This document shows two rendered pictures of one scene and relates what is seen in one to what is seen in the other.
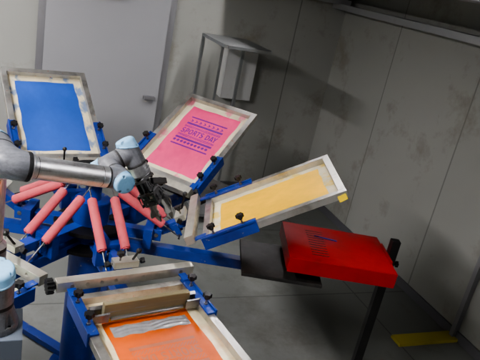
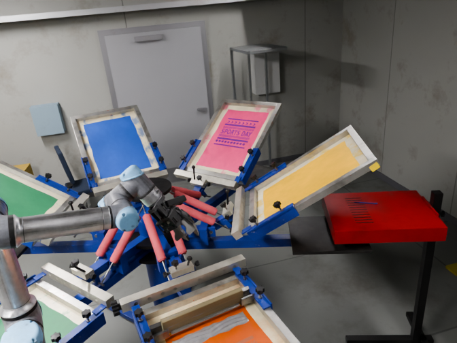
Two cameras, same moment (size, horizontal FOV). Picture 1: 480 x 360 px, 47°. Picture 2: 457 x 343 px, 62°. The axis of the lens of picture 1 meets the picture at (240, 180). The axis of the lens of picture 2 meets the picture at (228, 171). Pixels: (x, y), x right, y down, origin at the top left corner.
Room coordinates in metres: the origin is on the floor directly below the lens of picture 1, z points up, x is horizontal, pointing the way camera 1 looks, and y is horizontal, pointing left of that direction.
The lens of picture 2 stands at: (0.76, -0.15, 2.32)
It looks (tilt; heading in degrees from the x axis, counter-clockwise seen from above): 24 degrees down; 11
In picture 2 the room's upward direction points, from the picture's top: 5 degrees counter-clockwise
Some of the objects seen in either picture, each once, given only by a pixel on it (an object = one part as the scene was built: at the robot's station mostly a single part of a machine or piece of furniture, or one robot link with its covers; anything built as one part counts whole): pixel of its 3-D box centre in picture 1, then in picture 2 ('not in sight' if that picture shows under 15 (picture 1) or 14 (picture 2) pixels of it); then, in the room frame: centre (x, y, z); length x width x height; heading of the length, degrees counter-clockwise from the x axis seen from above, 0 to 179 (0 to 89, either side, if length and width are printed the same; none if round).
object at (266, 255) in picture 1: (203, 254); (257, 239); (2.83, 0.12, 0.91); 1.34 x 0.41 x 0.08; 95
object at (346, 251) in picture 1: (334, 253); (377, 215); (2.90, -0.63, 1.06); 0.61 x 0.46 x 0.12; 95
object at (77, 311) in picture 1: (82, 318); (145, 336); (1.95, 0.54, 0.98); 0.30 x 0.05 x 0.07; 35
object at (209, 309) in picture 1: (197, 298); (252, 292); (2.27, 0.08, 0.98); 0.30 x 0.05 x 0.07; 35
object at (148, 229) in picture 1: (90, 223); (155, 232); (2.77, 0.78, 0.99); 0.82 x 0.79 x 0.12; 35
